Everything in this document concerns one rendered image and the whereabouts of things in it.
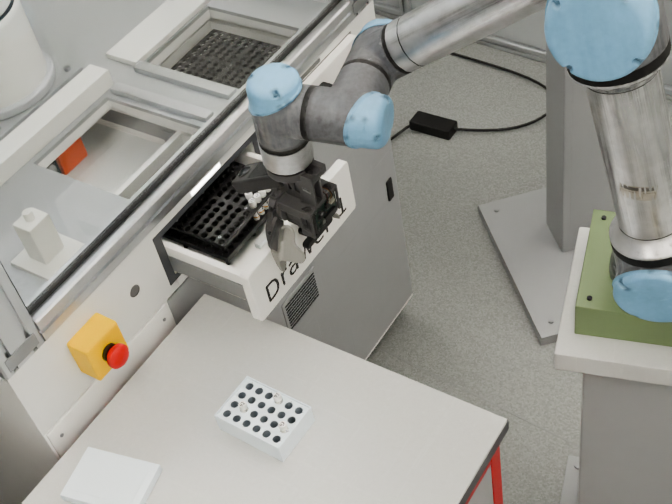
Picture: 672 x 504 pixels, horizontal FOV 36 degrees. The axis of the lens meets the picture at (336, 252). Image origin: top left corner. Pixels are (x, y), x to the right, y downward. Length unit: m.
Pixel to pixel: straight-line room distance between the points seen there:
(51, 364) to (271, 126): 0.50
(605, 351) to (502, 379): 0.93
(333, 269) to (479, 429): 0.77
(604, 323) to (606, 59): 0.59
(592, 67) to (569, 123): 1.31
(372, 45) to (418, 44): 0.08
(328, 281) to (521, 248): 0.73
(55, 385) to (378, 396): 0.49
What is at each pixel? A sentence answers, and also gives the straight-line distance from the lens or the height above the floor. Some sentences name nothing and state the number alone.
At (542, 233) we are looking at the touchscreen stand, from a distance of 2.80.
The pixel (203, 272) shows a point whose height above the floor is 0.87.
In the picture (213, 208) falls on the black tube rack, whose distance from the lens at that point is 1.73.
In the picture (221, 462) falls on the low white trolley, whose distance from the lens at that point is 1.58.
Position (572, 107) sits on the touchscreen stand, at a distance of 2.42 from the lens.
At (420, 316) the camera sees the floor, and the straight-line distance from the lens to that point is 2.67.
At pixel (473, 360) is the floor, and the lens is 2.57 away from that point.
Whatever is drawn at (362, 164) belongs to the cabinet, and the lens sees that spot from 2.18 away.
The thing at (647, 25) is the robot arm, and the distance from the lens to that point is 1.12.
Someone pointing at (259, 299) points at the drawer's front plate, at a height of 0.87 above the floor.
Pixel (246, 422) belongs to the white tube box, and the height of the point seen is 0.79.
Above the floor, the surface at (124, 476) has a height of 0.78.
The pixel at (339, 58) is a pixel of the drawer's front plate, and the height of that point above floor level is 0.92.
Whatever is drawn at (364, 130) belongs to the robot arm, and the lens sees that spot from 1.34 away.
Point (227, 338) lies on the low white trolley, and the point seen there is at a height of 0.76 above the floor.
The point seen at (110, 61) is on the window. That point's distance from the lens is 1.53.
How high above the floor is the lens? 2.05
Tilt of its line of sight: 46 degrees down
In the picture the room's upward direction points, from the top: 12 degrees counter-clockwise
